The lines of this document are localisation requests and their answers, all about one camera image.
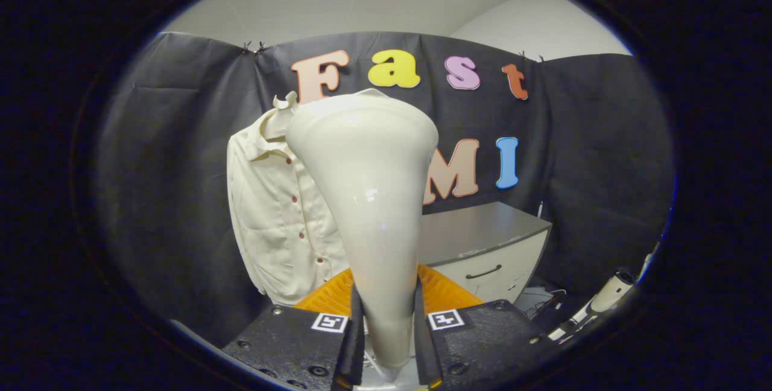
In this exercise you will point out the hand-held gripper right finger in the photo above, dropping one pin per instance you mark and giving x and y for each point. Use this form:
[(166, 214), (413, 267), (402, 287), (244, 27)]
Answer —
[(482, 340)]

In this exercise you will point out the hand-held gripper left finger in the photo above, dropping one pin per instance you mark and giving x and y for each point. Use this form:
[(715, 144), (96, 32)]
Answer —
[(295, 340)]

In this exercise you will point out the cream button shirt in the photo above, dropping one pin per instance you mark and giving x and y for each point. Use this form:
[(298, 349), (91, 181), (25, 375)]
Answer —
[(271, 216)]

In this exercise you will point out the white clothes hanger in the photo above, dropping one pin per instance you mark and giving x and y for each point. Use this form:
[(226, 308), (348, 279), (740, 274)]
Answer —
[(280, 116)]

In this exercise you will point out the white cabinet with grey top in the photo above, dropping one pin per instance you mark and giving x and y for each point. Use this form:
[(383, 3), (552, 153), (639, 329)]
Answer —
[(482, 228)]

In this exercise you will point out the white cylindrical appliance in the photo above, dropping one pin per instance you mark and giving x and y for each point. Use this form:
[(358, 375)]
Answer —
[(609, 294)]

